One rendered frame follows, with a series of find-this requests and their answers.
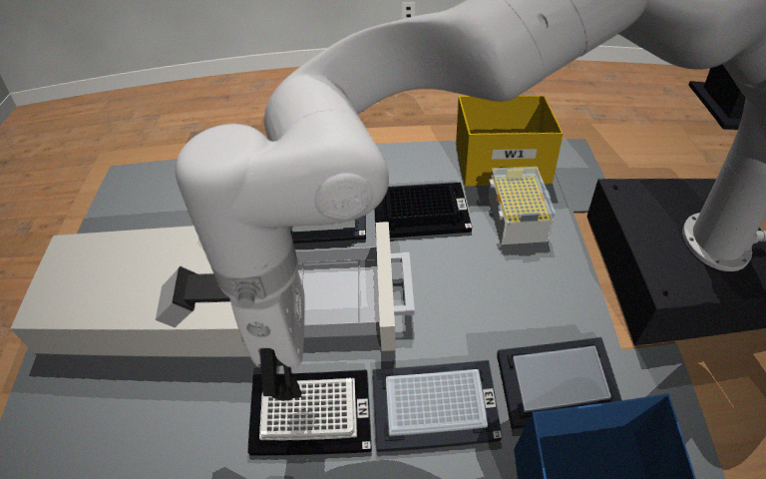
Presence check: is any yellow open-top bin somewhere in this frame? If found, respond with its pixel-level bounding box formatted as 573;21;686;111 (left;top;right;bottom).
456;96;564;187

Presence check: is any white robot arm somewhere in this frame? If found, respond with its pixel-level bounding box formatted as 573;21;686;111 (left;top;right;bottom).
156;0;766;327

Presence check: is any grey bench mat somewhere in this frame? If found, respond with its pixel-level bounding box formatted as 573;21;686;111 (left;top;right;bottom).
0;139;725;479

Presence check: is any dark blue open bin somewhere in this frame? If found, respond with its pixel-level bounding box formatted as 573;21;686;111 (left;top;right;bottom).
514;393;696;479

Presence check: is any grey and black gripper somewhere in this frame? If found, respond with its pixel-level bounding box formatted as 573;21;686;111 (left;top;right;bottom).
219;261;305;401

